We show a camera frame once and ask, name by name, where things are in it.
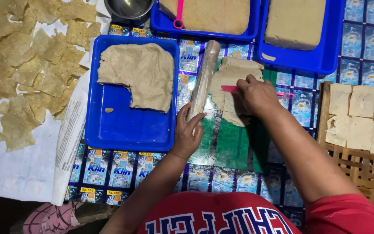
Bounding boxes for person's right hand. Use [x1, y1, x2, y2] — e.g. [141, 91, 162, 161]
[236, 74, 283, 117]

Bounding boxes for person's left hand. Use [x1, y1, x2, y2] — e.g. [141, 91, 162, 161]
[169, 102, 207, 160]

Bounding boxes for pink plastic knife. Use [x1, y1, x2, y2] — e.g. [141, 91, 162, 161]
[173, 0, 185, 29]
[220, 85, 295, 99]

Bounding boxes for plastic-wrapped rolling pin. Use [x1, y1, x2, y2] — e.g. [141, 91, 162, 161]
[186, 40, 221, 123]

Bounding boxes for rolled dough sheet being cut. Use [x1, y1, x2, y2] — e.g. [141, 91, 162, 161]
[208, 50, 265, 127]

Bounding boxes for green plastic work sheet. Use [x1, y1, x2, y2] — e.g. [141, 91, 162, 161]
[187, 58, 278, 173]

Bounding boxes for blue plastic tray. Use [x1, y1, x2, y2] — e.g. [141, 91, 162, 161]
[150, 0, 261, 42]
[257, 0, 346, 75]
[84, 35, 180, 152]

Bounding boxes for blue sachet-print plastic mat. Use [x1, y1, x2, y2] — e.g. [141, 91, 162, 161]
[64, 0, 374, 228]

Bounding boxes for flat beige dough sheet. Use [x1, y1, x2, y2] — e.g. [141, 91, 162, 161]
[97, 43, 174, 114]

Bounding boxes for smooth beige dough block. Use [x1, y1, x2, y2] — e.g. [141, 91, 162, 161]
[264, 0, 327, 51]

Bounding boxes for person's red shirt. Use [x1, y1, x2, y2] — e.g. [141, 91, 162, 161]
[145, 191, 374, 234]

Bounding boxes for coarse brown dough block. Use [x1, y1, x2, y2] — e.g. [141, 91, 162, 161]
[158, 0, 251, 36]

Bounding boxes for rows of cut dough squares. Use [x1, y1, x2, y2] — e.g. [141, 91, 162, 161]
[325, 83, 374, 155]

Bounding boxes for folded newspaper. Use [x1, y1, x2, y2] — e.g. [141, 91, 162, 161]
[51, 70, 92, 207]

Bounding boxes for woven bamboo tray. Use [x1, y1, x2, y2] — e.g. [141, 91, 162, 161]
[317, 81, 374, 225]

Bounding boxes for metal bowl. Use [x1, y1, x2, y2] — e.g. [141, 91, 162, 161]
[104, 0, 155, 25]

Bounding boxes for person's pink patterned trousers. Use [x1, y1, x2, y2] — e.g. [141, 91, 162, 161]
[23, 201, 85, 234]

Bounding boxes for white paper sheet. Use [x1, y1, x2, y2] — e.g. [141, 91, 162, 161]
[0, 0, 111, 203]

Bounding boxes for heap of dried cracker pieces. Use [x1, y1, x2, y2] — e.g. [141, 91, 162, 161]
[0, 0, 101, 153]

